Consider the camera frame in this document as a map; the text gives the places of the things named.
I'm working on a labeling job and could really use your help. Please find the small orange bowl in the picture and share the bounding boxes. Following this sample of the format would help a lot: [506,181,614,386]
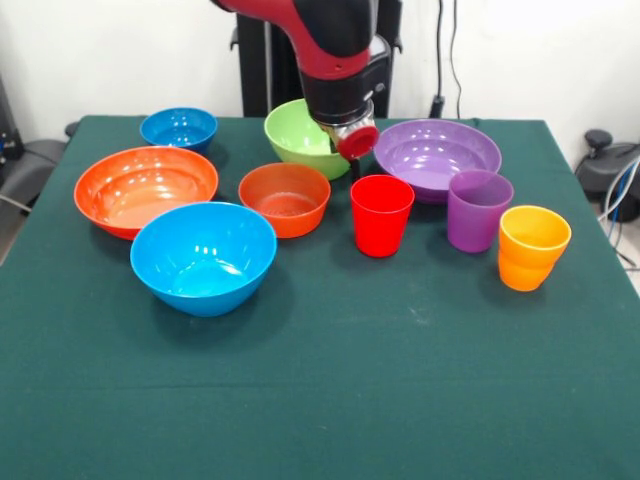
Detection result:
[237,162,332,239]

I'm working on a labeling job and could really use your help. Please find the bundle of floor cables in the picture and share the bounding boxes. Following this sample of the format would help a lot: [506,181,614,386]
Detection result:
[597,159,640,274]

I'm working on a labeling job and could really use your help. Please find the large light blue bowl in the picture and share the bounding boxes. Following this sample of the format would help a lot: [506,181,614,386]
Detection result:
[129,201,279,318]

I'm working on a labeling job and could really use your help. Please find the purple bowl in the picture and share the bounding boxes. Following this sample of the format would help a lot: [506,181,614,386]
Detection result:
[373,118,503,205]

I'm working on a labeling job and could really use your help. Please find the black equipment stand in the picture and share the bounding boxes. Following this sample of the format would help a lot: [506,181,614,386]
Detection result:
[0,74,22,166]

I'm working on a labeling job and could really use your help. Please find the orange cup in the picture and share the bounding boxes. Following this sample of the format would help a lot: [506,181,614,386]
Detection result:
[497,204,573,293]

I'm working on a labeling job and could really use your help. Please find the small dark blue bowl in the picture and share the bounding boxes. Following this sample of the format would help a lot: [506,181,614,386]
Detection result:
[139,106,219,155]

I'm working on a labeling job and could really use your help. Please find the dark green table cloth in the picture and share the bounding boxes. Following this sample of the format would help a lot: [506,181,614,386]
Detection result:
[0,115,640,480]

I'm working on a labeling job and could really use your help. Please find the thin black cable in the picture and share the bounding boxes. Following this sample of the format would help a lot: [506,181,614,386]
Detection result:
[449,0,481,126]

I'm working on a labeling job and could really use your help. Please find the black cable with plug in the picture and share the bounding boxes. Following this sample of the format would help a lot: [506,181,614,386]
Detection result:
[429,0,447,119]

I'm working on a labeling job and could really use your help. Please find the black chair base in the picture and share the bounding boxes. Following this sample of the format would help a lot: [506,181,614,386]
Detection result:
[574,128,640,224]

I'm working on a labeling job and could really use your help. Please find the purple cup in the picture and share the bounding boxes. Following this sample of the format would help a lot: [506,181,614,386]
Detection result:
[446,169,516,255]

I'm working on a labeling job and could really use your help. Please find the large orange bowl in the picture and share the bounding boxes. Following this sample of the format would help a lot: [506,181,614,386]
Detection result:
[73,145,220,242]

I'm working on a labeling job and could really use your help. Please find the red cup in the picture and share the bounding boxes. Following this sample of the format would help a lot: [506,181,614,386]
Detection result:
[349,174,416,259]

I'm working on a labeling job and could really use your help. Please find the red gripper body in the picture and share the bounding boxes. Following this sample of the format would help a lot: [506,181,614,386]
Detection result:
[335,124,380,161]

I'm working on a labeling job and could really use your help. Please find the grey office chair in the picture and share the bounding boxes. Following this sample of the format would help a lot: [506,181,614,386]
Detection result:
[0,138,69,211]

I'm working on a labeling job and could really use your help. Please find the green bowl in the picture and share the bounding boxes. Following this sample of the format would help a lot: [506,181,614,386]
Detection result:
[263,98,354,181]

